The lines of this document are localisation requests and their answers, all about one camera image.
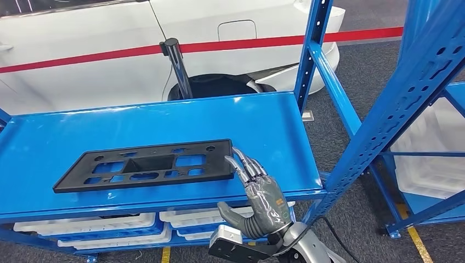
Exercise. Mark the red barrier belt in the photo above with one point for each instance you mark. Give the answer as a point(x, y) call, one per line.
point(109, 54)

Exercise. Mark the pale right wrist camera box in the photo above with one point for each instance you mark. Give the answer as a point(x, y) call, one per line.
point(229, 243)

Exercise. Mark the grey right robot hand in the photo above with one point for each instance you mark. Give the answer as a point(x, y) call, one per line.
point(269, 207)

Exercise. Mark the floor socket plate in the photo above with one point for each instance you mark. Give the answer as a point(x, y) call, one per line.
point(308, 116)

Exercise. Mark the black plastic panel part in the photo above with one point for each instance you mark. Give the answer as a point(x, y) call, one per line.
point(218, 163)

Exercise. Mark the chrome stanchion post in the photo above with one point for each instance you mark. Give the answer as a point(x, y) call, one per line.
point(178, 65)

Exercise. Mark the white car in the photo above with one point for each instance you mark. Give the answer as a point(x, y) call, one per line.
point(91, 83)

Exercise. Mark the blue metal shelf rack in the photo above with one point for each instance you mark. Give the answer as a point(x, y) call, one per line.
point(109, 123)
point(456, 94)

